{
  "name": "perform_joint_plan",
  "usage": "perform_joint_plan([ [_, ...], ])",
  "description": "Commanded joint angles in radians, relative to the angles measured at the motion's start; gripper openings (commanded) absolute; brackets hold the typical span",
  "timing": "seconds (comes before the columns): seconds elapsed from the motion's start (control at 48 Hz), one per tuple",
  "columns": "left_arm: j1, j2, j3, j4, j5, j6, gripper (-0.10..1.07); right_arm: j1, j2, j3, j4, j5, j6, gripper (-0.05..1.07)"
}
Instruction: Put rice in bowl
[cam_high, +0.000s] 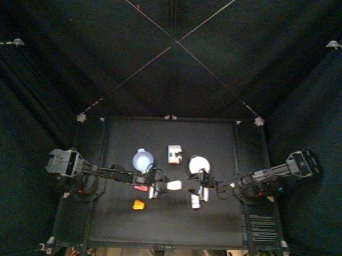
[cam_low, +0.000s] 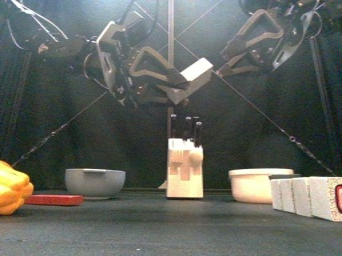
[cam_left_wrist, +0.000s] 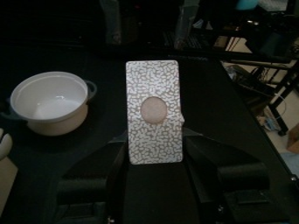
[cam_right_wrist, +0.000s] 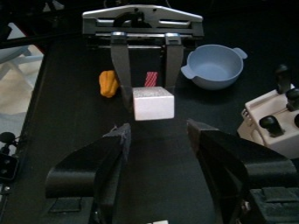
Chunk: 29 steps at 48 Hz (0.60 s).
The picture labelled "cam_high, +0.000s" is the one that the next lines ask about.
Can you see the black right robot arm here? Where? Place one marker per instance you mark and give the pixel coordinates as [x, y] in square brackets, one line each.
[276, 171]

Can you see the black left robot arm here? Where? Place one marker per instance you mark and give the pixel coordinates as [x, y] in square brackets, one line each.
[102, 171]

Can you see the light blue bowl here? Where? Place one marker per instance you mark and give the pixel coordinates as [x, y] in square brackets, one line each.
[144, 161]

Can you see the white orange toy rice box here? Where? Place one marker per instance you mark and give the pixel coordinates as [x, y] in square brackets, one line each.
[174, 154]

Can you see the small red toy food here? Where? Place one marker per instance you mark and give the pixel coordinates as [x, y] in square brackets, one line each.
[141, 188]

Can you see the white round plate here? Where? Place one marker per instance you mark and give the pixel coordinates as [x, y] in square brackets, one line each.
[200, 164]

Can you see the yellow orange toy food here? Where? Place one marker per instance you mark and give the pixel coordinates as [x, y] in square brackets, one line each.
[138, 204]

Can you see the white text label sticker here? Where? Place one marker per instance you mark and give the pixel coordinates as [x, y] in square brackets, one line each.
[263, 228]

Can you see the silver frame clamp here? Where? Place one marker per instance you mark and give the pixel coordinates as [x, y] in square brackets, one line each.
[260, 121]
[81, 117]
[333, 44]
[170, 117]
[17, 42]

